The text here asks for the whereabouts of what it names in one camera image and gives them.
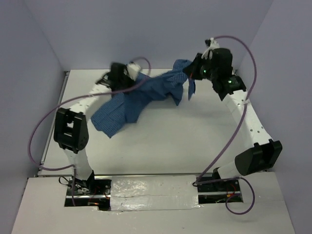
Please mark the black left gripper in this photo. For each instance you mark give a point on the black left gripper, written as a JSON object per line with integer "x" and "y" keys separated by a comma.
{"x": 130, "y": 81}

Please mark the white taped cover sheet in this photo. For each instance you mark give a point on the white taped cover sheet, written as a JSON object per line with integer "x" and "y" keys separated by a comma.
{"x": 153, "y": 193}

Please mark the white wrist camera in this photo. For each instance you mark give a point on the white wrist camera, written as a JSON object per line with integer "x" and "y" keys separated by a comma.
{"x": 133, "y": 70}
{"x": 211, "y": 44}

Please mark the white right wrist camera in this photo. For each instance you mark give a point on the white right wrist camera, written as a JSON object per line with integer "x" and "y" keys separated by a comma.
{"x": 211, "y": 44}

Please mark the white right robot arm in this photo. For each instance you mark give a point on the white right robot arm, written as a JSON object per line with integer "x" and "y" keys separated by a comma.
{"x": 261, "y": 151}

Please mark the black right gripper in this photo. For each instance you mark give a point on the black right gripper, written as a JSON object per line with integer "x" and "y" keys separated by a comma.
{"x": 192, "y": 70}

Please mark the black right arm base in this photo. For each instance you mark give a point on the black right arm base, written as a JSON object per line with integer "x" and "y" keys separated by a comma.
{"x": 217, "y": 192}

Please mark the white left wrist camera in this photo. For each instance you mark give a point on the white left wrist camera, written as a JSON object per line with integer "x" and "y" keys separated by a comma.
{"x": 133, "y": 70}

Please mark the aluminium table edge rail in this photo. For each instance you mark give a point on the aluminium table edge rail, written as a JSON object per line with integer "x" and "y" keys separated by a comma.
{"x": 43, "y": 158}

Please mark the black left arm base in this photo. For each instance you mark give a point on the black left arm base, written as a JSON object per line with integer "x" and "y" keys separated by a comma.
{"x": 98, "y": 197}

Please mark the blue checkered long sleeve shirt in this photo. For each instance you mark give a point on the blue checkered long sleeve shirt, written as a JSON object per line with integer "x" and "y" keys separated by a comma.
{"x": 125, "y": 108}

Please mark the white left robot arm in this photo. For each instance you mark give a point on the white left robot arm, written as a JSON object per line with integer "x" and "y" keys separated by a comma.
{"x": 71, "y": 131}

